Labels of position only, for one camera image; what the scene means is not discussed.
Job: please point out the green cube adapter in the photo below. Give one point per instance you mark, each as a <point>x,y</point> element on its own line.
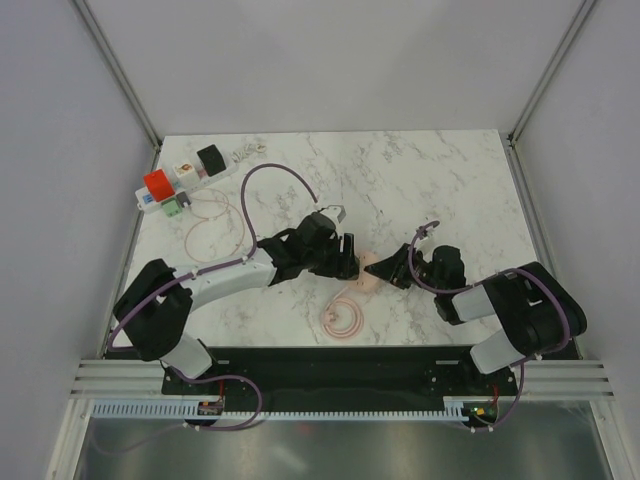
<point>171,207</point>

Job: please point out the white cube adapter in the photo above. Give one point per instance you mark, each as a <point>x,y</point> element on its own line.
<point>186,174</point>

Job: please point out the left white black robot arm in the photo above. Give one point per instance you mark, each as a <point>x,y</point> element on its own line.
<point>154,309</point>

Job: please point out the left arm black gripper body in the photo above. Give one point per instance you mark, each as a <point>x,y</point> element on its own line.
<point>328,262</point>

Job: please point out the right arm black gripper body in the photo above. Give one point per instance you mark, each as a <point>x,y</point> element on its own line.
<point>422,271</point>

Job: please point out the black cube adapter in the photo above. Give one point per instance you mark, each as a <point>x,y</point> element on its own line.
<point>212,160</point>

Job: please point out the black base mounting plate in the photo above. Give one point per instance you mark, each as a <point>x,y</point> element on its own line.
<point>343,376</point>

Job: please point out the white power strip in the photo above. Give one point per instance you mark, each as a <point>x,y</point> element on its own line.
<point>147,205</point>

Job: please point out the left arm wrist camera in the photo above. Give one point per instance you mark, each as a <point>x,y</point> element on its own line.
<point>336,213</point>

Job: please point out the white slotted cable duct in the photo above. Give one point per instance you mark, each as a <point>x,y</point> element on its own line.
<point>441,410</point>

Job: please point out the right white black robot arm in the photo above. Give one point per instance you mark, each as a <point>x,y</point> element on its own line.
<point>536,314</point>

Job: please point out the red cube adapter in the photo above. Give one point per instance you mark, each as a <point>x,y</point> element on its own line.
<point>158,185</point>

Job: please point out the grey small charger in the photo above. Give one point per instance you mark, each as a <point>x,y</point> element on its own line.
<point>183,199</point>

